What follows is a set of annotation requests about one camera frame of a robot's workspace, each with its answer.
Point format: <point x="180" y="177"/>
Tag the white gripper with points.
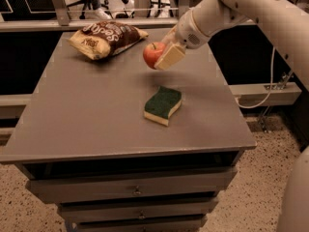
<point x="185" y="30"/>

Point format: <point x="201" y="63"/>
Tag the red apple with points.
<point x="152" y="52"/>

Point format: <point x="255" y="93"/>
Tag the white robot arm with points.
<point x="286" y="26"/>

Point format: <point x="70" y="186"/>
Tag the green yellow sponge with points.
<point x="162" y="105"/>

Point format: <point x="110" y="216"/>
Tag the brown chip bag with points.
<point x="106" y="38"/>

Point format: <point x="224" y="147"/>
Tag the black office chair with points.
<point x="94" y="5"/>

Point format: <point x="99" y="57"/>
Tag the grey metal railing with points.
<point x="48" y="15"/>

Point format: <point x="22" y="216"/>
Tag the grey drawer cabinet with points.
<point x="86" y="119"/>

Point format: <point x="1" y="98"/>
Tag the middle grey drawer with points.
<point x="141" y="209"/>

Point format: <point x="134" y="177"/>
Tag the grey drawer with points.
<point x="145" y="184"/>
<point x="155" y="224"/>
<point x="141" y="209"/>

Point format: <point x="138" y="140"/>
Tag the top grey drawer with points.
<point x="145" y="184"/>

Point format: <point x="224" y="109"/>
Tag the bottom grey drawer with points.
<point x="155" y="224"/>

